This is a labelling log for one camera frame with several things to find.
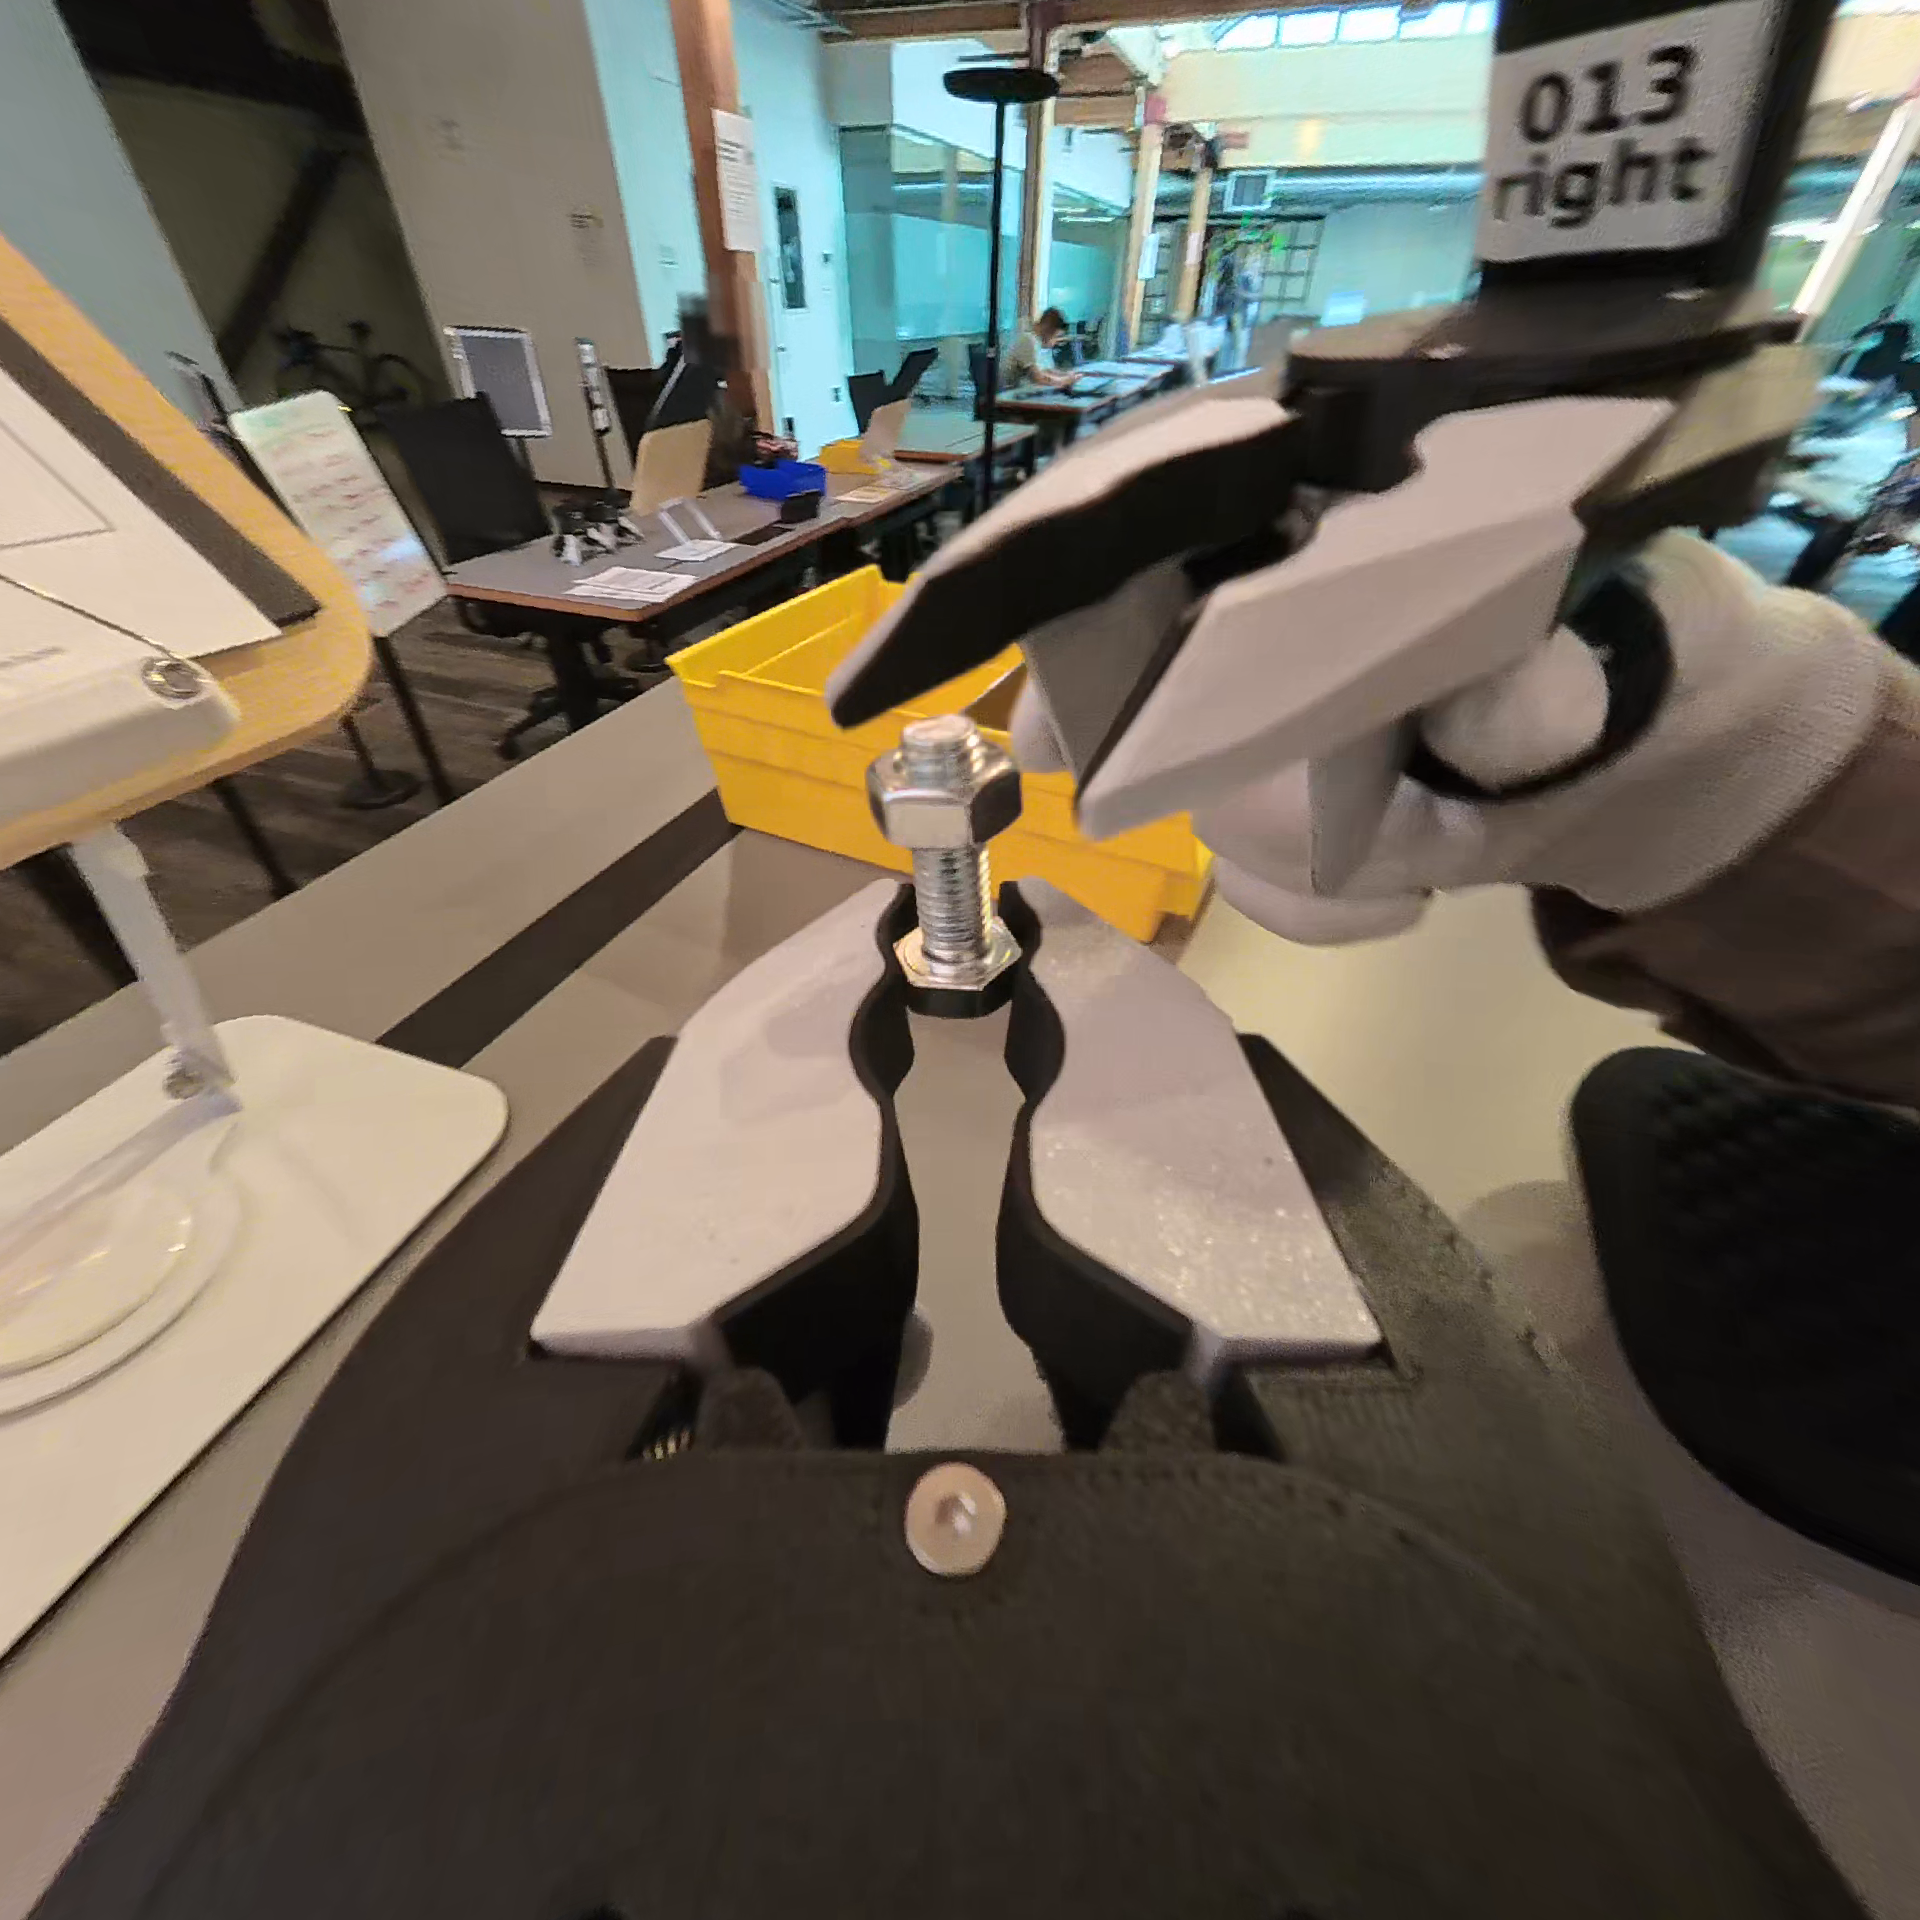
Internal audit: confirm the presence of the printed instruction sheet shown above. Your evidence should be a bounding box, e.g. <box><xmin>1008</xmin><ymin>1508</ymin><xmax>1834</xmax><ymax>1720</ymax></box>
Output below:
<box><xmin>0</xmin><ymin>360</ymin><xmax>288</xmax><ymax>685</ymax></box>

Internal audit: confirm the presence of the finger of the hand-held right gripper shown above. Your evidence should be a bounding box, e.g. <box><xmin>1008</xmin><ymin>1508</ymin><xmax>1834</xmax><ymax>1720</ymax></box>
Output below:
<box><xmin>832</xmin><ymin>389</ymin><xmax>1302</xmax><ymax>732</ymax></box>
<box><xmin>1073</xmin><ymin>405</ymin><xmax>1676</xmax><ymax>842</ymax></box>

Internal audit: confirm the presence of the silver hex nut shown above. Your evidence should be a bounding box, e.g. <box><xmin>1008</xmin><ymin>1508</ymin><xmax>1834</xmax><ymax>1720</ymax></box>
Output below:
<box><xmin>897</xmin><ymin>916</ymin><xmax>1038</xmax><ymax>992</ymax></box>

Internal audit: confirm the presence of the silver hex bolt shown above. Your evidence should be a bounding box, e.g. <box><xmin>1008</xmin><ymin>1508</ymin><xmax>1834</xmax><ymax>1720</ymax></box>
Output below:
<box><xmin>868</xmin><ymin>713</ymin><xmax>1027</xmax><ymax>955</ymax></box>

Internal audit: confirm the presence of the black backing board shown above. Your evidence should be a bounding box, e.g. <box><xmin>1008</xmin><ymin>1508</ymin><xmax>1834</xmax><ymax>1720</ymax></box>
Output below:
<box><xmin>0</xmin><ymin>299</ymin><xmax>338</xmax><ymax>647</ymax></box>

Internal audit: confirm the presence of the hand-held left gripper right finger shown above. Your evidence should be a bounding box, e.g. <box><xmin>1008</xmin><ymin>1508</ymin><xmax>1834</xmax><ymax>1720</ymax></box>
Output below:
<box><xmin>996</xmin><ymin>875</ymin><xmax>1385</xmax><ymax>1441</ymax></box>

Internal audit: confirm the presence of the yellow plastic bin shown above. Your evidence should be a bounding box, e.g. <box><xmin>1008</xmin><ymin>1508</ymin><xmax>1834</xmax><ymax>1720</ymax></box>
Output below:
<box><xmin>666</xmin><ymin>564</ymin><xmax>1217</xmax><ymax>942</ymax></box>

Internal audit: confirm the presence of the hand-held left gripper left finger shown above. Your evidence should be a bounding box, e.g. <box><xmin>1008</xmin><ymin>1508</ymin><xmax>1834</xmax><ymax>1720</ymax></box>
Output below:
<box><xmin>534</xmin><ymin>875</ymin><xmax>926</xmax><ymax>1448</ymax></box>

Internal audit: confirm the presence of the wooden document stand white base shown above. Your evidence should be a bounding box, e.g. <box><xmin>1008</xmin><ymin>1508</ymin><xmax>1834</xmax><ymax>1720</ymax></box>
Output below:
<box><xmin>0</xmin><ymin>240</ymin><xmax>505</xmax><ymax>1657</ymax></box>

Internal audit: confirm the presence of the white paper floor sign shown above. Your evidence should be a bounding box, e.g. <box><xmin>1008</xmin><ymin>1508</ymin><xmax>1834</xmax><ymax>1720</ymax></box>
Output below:
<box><xmin>234</xmin><ymin>389</ymin><xmax>445</xmax><ymax>638</ymax></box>

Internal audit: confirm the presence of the person's right hand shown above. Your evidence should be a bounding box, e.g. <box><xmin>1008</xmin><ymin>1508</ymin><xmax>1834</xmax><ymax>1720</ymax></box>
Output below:
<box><xmin>1013</xmin><ymin>540</ymin><xmax>1892</xmax><ymax>950</ymax></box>

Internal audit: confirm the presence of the background office desk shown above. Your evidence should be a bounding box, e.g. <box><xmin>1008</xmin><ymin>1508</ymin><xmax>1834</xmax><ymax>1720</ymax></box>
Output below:
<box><xmin>449</xmin><ymin>450</ymin><xmax>968</xmax><ymax>649</ymax></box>

